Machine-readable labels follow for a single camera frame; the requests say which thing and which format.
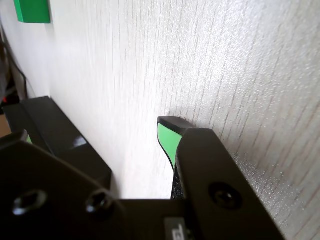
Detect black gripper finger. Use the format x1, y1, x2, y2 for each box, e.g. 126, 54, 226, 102
157, 116, 286, 240
0, 129, 131, 240

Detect green wooden cube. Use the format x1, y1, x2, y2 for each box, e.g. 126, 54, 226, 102
13, 0, 52, 25

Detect thick black cable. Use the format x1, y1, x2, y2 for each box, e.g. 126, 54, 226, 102
0, 23, 29, 100

